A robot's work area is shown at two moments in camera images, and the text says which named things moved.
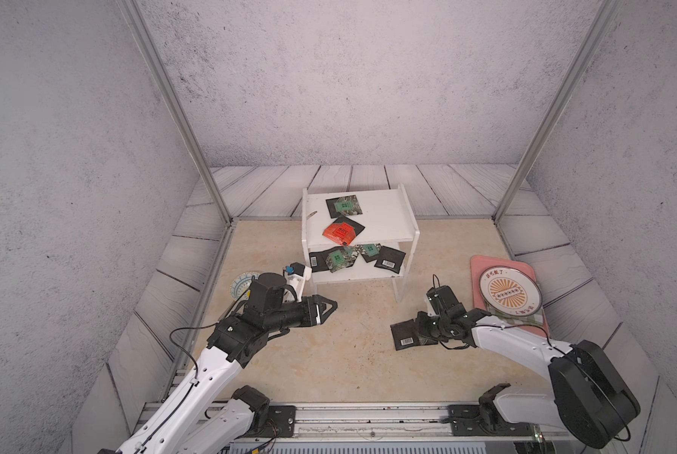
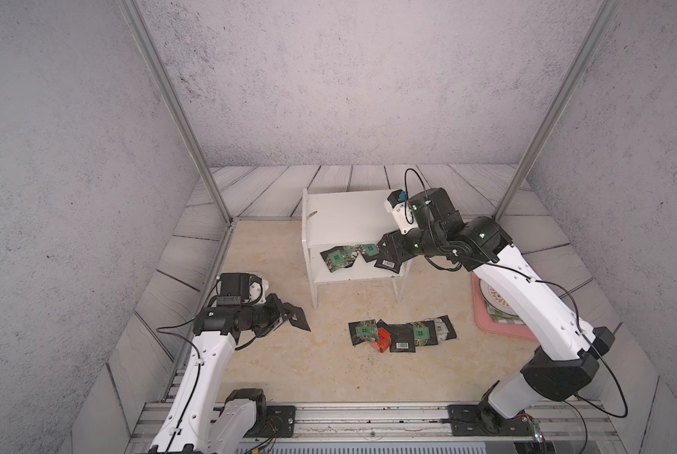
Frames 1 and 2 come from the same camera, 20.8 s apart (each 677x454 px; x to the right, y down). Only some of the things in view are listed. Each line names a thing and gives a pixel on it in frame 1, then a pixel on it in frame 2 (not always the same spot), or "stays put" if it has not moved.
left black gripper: (314, 319) → (277, 314)
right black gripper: (420, 323) → (394, 244)
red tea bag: (342, 233) → (384, 340)
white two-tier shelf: (358, 231) stays put
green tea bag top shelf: (347, 205) → (361, 331)
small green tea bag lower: (370, 252) stays put
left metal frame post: (176, 98) stays put
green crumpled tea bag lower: (342, 258) stays put
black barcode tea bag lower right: (390, 258) stays put
